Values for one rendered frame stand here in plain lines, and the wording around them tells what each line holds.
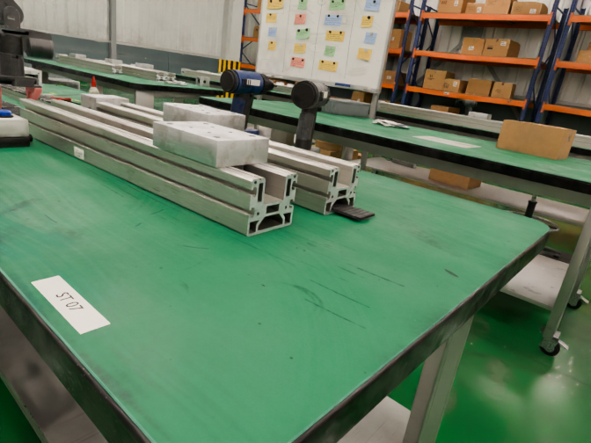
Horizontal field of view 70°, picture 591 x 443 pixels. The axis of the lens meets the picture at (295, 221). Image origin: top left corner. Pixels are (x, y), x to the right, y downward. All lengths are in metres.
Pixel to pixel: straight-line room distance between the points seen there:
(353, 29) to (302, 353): 3.71
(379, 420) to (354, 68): 3.18
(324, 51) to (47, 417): 3.59
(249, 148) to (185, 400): 0.43
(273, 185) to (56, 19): 12.56
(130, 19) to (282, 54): 9.83
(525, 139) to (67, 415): 2.27
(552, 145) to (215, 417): 2.31
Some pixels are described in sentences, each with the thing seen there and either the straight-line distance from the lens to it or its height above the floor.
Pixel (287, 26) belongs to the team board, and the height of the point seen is 1.42.
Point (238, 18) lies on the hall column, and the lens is 9.42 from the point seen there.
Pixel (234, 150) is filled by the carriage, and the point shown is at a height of 0.89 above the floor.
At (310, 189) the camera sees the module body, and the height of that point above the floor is 0.81.
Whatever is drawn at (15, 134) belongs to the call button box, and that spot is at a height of 0.81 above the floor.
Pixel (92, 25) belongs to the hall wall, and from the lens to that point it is 13.44.
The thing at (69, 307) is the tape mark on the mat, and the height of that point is 0.78.
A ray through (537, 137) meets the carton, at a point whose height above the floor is 0.87.
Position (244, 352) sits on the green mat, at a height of 0.78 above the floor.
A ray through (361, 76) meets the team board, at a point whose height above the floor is 1.07.
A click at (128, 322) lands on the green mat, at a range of 0.42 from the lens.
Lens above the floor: 1.01
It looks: 19 degrees down
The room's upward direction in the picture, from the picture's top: 8 degrees clockwise
